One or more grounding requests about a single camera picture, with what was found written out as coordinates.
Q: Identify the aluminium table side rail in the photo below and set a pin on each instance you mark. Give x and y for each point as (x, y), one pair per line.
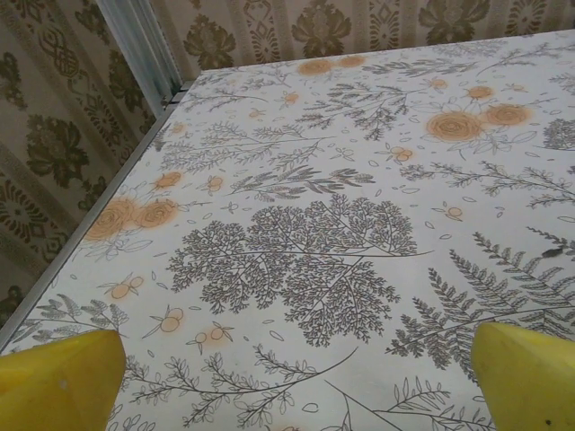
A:
(45, 278)

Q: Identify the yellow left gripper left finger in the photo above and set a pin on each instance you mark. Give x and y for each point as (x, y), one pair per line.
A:
(54, 386)

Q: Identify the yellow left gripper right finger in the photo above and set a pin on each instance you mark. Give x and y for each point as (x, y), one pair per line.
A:
(534, 386)

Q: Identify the aluminium frame post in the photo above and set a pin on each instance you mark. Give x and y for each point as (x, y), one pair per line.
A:
(144, 45)

